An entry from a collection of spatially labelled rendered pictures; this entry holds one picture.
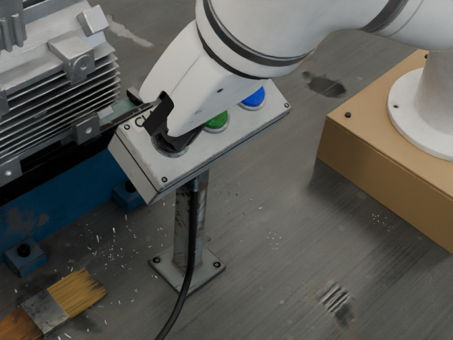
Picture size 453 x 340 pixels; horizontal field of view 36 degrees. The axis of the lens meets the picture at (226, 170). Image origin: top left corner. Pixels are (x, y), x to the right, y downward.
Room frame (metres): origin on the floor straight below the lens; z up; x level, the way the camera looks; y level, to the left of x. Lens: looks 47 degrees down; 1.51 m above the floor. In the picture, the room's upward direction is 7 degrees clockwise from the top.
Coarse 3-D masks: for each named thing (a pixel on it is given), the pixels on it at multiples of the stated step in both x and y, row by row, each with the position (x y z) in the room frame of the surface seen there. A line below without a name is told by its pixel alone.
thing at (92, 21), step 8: (96, 8) 0.60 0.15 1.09; (80, 16) 0.59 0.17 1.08; (88, 16) 0.59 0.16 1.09; (96, 16) 0.59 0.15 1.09; (104, 16) 0.60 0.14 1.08; (80, 24) 0.59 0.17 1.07; (88, 24) 0.58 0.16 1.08; (96, 24) 0.58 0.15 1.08; (104, 24) 0.59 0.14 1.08; (88, 32) 0.58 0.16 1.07; (96, 32) 0.58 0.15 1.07; (104, 112) 0.59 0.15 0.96; (112, 112) 0.59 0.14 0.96
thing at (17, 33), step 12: (0, 0) 0.53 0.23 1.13; (12, 0) 0.54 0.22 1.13; (0, 12) 0.53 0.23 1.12; (12, 12) 0.54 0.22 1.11; (0, 24) 0.53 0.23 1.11; (12, 24) 0.54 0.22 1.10; (24, 24) 0.55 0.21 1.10; (0, 36) 0.53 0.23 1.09; (12, 36) 0.54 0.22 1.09; (24, 36) 0.55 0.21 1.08; (0, 48) 0.53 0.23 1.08; (12, 48) 0.53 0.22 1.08
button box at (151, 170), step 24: (264, 96) 0.52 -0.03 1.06; (144, 120) 0.45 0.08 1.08; (240, 120) 0.49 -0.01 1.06; (264, 120) 0.50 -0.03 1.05; (120, 144) 0.44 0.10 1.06; (144, 144) 0.43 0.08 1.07; (192, 144) 0.45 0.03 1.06; (216, 144) 0.46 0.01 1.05; (240, 144) 0.48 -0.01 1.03; (144, 168) 0.42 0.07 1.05; (168, 168) 0.42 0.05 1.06; (192, 168) 0.43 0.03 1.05; (144, 192) 0.42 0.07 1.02; (168, 192) 0.43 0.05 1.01
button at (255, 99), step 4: (260, 88) 0.53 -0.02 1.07; (256, 92) 0.52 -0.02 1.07; (260, 92) 0.52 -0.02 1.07; (264, 92) 0.52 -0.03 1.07; (248, 96) 0.51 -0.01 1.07; (252, 96) 0.51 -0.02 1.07; (256, 96) 0.51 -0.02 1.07; (260, 96) 0.52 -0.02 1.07; (244, 100) 0.51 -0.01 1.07; (248, 100) 0.51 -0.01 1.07; (252, 100) 0.51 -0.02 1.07; (256, 100) 0.51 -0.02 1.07; (260, 100) 0.51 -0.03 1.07; (244, 104) 0.51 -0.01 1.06; (248, 104) 0.51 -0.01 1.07; (252, 104) 0.51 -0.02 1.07; (256, 104) 0.51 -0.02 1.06
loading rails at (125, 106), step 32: (128, 96) 0.66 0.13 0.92; (32, 160) 0.54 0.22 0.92; (64, 160) 0.54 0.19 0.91; (96, 160) 0.58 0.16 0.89; (0, 192) 0.48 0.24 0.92; (32, 192) 0.51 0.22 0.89; (64, 192) 0.54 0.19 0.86; (96, 192) 0.57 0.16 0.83; (128, 192) 0.59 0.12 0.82; (0, 224) 0.48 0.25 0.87; (32, 224) 0.50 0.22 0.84; (64, 224) 0.53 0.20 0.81; (0, 256) 0.47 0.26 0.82; (32, 256) 0.47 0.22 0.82
